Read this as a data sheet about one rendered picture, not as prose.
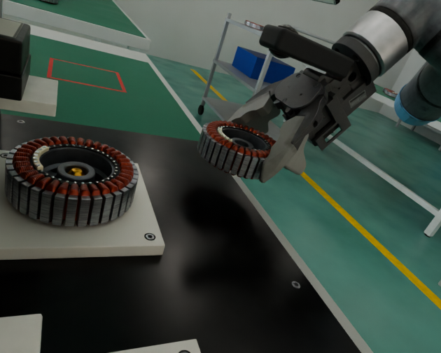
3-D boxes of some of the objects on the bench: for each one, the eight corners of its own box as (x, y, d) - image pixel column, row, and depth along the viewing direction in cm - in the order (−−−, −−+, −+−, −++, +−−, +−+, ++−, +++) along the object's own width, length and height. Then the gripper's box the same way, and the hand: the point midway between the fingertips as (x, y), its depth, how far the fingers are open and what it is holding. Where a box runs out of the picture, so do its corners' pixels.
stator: (129, 171, 39) (135, 143, 37) (136, 234, 30) (145, 200, 28) (19, 157, 34) (20, 125, 33) (-12, 226, 25) (-12, 185, 24)
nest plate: (136, 171, 42) (138, 162, 41) (162, 255, 30) (165, 245, 30) (-6, 158, 35) (-6, 148, 34) (-43, 262, 23) (-44, 248, 23)
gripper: (423, 108, 40) (294, 219, 42) (329, 67, 54) (236, 151, 56) (408, 54, 34) (261, 183, 37) (308, 24, 49) (206, 118, 51)
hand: (236, 150), depth 45 cm, fingers closed on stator, 13 cm apart
